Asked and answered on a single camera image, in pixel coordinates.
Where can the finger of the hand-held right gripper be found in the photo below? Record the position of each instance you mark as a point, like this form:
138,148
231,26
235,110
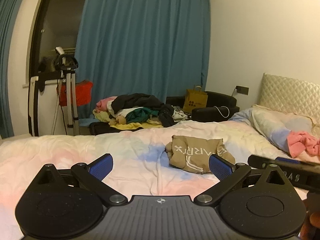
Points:
257,160
287,160

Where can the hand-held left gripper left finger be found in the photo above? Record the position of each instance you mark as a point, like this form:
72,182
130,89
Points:
101,167

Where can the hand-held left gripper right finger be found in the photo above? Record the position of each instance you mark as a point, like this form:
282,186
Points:
220,168

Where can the khaki shirt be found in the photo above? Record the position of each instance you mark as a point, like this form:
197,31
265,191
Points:
190,152

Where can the pile of clothes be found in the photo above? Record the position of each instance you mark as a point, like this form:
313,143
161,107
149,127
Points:
140,105

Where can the pink cloth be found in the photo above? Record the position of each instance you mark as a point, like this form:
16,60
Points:
300,142

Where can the pastel pillow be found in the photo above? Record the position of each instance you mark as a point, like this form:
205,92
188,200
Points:
270,127

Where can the black bench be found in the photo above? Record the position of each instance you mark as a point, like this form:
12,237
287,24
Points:
100,128

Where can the blue mat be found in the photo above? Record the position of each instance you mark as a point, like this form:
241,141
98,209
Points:
85,122

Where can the black bag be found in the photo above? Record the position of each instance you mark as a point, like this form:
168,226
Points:
205,113

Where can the black couch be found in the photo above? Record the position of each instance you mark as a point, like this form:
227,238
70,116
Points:
222,98

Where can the quilted cream headboard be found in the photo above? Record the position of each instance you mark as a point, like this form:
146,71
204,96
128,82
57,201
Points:
287,90

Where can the yellow paper bag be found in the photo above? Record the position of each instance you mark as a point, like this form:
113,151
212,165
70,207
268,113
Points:
195,101

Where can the red fabric basket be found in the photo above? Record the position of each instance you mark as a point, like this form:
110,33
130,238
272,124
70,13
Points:
83,92

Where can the white exercise machine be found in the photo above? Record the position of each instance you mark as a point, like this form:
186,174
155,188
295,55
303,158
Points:
70,92

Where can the wide blue curtain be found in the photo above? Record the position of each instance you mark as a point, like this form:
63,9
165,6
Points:
145,50

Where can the narrow blue curtain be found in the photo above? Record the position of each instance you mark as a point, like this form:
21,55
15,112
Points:
10,55

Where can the dark window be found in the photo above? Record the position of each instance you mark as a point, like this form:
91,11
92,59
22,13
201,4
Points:
57,22

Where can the dark wall socket with plug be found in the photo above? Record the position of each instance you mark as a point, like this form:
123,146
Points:
242,90

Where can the white folding frame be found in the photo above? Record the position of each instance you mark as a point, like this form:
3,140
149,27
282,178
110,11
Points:
33,105

